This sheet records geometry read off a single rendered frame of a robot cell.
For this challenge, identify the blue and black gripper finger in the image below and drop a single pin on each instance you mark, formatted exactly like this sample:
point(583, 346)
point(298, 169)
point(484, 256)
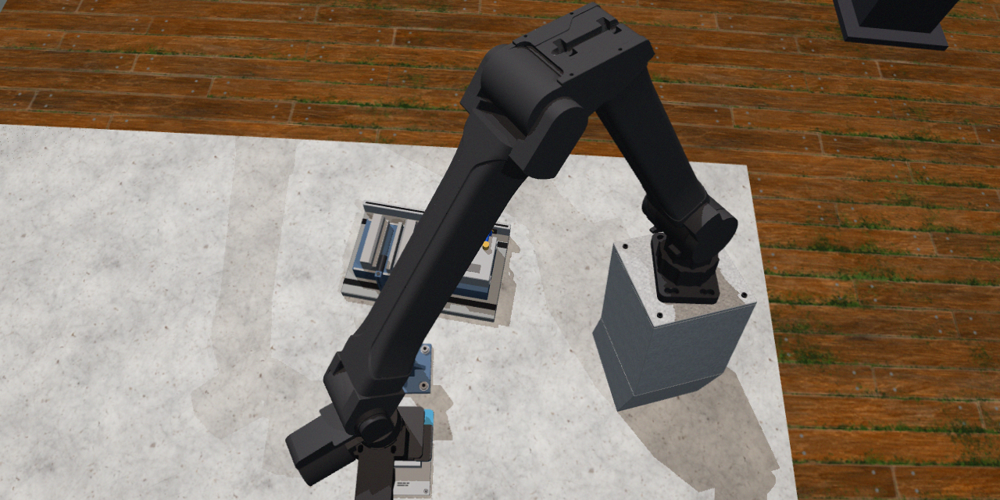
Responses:
point(429, 419)

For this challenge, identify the grey flat bar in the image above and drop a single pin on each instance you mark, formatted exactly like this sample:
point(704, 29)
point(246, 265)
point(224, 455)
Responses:
point(394, 247)

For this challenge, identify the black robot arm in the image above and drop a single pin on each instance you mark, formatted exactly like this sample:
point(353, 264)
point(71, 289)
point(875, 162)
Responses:
point(524, 121)

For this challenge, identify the narrow grey metal bar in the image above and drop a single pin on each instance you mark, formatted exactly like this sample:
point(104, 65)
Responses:
point(381, 243)

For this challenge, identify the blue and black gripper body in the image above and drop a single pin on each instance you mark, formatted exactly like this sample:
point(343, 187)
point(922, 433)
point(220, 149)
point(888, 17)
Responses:
point(420, 440)

